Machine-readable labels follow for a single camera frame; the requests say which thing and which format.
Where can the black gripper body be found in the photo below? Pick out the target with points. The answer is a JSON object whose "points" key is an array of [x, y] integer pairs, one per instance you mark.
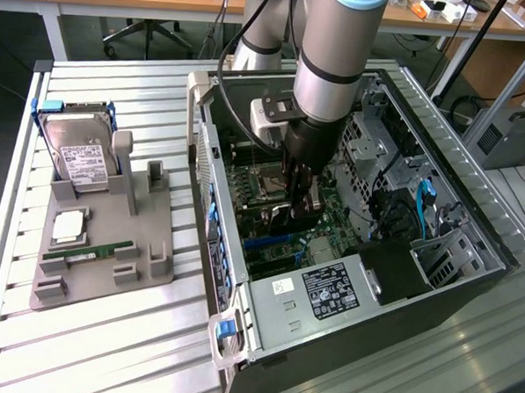
{"points": [[314, 142]]}

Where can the Nvidia graphics card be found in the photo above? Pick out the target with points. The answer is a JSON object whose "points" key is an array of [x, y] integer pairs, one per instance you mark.
{"points": [[281, 224]]}

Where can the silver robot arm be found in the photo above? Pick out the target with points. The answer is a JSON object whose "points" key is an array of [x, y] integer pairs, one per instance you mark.
{"points": [[336, 46]]}

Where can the CPU socket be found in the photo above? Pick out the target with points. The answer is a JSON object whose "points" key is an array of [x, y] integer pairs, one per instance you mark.
{"points": [[268, 179]]}

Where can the green motherboard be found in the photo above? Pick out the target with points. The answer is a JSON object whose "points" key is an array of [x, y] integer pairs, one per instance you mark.
{"points": [[332, 218]]}

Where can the silver chipset heatsink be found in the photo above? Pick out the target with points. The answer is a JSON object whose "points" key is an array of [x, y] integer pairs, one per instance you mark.
{"points": [[321, 250]]}

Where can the blue expansion slot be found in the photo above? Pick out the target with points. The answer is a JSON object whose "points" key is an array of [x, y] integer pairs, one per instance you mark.
{"points": [[264, 243]]}

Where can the long black expansion slot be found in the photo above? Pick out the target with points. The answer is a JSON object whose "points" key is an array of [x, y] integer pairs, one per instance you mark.
{"points": [[270, 258], [276, 271]]}

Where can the black plastic shroud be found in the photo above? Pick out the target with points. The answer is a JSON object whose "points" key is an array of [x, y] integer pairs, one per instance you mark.
{"points": [[391, 269]]}

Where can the grey power supply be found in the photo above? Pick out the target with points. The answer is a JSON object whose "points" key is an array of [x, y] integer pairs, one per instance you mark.
{"points": [[283, 312]]}

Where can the metal disk bay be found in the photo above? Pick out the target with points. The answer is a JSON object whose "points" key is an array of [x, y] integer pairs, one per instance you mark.
{"points": [[453, 259]]}

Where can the orange small box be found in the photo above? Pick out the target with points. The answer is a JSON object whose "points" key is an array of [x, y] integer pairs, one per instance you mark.
{"points": [[418, 10]]}

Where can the open PC case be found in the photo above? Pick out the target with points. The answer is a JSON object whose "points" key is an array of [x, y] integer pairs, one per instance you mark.
{"points": [[414, 327]]}

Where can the black tripod pole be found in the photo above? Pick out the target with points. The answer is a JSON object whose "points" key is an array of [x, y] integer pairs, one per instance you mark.
{"points": [[469, 49]]}

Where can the grey parts rack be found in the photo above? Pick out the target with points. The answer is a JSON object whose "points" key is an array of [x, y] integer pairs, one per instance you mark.
{"points": [[111, 224]]}

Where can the white small box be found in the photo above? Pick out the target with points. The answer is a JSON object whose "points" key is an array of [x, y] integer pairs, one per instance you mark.
{"points": [[461, 14]]}

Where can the black office chair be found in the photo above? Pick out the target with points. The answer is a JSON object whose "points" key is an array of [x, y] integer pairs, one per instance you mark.
{"points": [[150, 32]]}

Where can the green RAM stick on rack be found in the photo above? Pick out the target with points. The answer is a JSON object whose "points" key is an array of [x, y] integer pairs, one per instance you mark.
{"points": [[92, 251]]}

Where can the hard disk with blue caddy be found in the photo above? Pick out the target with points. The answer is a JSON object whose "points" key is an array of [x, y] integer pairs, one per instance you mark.
{"points": [[75, 151]]}

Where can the wooden desk with clutter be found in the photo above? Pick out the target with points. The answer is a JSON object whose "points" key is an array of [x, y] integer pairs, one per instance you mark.
{"points": [[509, 28]]}

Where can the silver CPU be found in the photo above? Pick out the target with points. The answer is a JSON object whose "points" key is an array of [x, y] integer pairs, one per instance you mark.
{"points": [[67, 227]]}

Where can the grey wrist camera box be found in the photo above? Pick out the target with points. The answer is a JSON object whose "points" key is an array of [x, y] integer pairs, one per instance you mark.
{"points": [[266, 126]]}

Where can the aluminium profile frame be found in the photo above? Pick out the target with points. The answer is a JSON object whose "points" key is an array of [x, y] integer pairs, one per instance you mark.
{"points": [[510, 84]]}

